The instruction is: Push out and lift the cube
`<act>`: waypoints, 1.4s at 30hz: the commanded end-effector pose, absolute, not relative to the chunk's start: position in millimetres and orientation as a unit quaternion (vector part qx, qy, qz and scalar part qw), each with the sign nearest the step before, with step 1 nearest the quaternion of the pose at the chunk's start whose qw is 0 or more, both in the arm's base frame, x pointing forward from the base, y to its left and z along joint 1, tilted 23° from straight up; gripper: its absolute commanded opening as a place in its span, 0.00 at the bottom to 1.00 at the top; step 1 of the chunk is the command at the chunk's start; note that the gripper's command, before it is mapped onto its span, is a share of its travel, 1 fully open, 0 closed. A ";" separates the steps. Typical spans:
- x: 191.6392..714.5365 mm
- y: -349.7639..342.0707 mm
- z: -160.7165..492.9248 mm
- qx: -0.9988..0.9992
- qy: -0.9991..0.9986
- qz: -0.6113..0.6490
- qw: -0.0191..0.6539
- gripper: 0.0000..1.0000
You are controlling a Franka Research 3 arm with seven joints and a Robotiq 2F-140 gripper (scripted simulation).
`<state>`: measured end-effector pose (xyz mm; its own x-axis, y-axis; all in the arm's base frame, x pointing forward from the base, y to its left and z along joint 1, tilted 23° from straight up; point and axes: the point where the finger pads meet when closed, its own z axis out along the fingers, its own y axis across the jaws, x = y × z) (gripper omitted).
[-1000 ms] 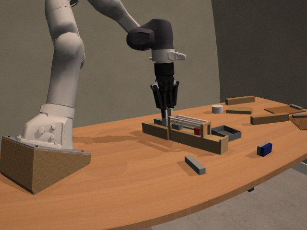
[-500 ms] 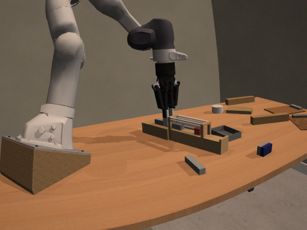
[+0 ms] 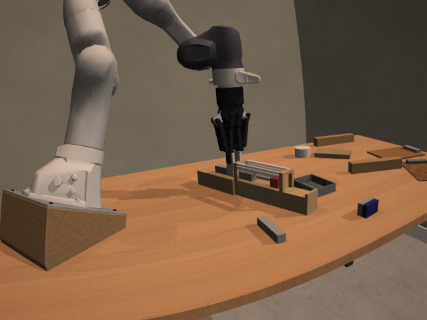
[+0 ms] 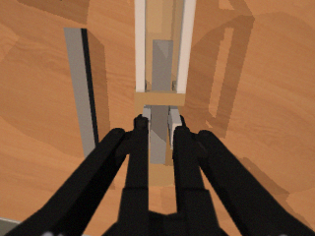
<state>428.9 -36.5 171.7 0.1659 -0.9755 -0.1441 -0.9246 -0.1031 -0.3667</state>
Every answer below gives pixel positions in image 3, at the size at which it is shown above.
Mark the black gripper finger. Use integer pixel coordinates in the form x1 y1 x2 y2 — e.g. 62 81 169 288
211 111 235 176
233 111 250 162

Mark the grey cylinder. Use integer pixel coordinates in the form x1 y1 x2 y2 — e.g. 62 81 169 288
295 146 310 158

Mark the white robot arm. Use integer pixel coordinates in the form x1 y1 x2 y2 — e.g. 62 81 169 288
23 0 260 208

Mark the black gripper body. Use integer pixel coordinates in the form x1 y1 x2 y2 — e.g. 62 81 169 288
216 87 244 125

